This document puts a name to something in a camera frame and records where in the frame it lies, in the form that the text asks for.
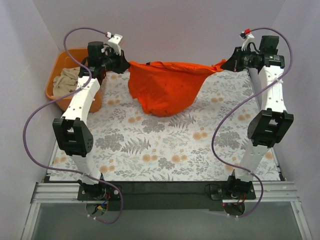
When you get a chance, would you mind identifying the orange t shirt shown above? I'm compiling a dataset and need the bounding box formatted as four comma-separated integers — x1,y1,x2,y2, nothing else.
128,59,226,117

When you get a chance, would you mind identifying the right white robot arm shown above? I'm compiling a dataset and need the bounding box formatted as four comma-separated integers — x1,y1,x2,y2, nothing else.
218,33,294,199

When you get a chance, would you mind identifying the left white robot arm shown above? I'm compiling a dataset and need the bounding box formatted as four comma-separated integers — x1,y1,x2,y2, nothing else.
52,41,130,200

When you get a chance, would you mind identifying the beige t shirt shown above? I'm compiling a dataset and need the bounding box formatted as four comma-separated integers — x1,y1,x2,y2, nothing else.
53,66,80,98

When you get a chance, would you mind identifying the floral table mat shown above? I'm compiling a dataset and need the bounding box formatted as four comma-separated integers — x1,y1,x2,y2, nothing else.
48,69,281,183

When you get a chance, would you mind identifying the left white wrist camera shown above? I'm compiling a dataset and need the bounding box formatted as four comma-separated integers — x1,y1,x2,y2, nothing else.
106,32,123,56

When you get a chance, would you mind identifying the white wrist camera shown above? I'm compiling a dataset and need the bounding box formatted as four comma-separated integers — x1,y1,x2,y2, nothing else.
239,28,255,51
106,32,123,56

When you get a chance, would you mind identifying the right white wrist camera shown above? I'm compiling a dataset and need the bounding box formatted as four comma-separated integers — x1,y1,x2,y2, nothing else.
239,28,255,51

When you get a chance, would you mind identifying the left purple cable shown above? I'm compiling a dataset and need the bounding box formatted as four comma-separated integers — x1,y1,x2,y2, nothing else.
22,27,125,224

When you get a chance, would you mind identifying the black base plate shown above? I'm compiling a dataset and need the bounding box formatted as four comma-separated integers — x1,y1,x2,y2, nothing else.
77,180,257,211

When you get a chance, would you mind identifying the aluminium frame rail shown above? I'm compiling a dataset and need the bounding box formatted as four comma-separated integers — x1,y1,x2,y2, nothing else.
32,181,300,203

